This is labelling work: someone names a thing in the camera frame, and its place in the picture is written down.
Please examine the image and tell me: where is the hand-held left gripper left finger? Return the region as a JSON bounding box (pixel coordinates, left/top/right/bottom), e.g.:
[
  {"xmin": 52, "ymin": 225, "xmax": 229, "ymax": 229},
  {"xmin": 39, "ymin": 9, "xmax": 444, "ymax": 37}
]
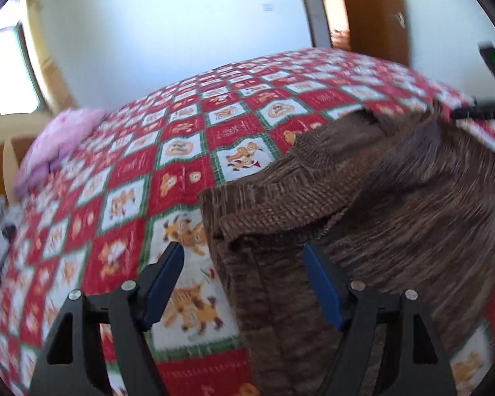
[{"xmin": 28, "ymin": 241, "xmax": 185, "ymax": 396}]

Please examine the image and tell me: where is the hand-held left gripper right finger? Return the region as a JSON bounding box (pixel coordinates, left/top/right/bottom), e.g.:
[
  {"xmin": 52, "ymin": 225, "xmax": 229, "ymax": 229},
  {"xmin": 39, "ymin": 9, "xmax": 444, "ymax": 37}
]
[{"xmin": 302, "ymin": 243, "xmax": 458, "ymax": 396}]

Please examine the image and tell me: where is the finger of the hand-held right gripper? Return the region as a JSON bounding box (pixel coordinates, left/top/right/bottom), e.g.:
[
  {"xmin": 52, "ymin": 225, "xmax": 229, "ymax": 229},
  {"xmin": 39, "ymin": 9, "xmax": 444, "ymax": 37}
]
[{"xmin": 453, "ymin": 101, "xmax": 495, "ymax": 121}]

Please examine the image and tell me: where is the brown knitted sweater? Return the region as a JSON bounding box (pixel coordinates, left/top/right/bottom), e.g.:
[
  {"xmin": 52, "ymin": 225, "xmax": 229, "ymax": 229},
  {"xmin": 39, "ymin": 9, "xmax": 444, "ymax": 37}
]
[{"xmin": 200, "ymin": 101, "xmax": 495, "ymax": 396}]

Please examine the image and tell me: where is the red checkered printed blanket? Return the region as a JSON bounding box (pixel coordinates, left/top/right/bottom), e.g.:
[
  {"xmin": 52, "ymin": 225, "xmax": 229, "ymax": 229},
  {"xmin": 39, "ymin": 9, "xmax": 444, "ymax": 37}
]
[{"xmin": 0, "ymin": 47, "xmax": 495, "ymax": 396}]

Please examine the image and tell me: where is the brown wooden door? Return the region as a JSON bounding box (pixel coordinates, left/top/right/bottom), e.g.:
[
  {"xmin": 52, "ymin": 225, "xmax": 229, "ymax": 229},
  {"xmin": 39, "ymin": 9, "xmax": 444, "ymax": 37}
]
[{"xmin": 338, "ymin": 0, "xmax": 412, "ymax": 69}]

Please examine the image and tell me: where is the pink pillow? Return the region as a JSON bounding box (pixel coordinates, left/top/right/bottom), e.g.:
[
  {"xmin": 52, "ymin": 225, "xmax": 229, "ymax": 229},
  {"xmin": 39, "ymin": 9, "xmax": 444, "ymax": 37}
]
[{"xmin": 14, "ymin": 107, "xmax": 106, "ymax": 197}]

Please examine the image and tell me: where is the cream and wood headboard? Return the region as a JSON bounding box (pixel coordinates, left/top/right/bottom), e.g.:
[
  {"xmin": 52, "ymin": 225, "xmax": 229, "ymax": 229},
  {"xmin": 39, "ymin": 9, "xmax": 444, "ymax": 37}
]
[{"xmin": 0, "ymin": 111, "xmax": 62, "ymax": 201}]

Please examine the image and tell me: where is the narrow yellow curtain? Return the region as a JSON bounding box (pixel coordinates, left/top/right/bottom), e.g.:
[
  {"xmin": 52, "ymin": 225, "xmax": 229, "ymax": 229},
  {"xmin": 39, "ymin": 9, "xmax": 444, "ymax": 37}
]
[{"xmin": 20, "ymin": 0, "xmax": 80, "ymax": 110}]

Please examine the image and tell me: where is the window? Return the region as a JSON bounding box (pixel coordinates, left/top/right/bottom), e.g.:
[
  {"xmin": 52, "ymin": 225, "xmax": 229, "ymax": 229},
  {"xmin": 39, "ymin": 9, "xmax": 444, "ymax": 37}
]
[{"xmin": 0, "ymin": 25, "xmax": 47, "ymax": 117}]

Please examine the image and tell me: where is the dark wooden door frame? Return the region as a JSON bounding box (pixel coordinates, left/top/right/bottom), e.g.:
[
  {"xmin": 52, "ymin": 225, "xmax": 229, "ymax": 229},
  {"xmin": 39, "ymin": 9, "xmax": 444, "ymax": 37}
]
[{"xmin": 295, "ymin": 0, "xmax": 352, "ymax": 51}]

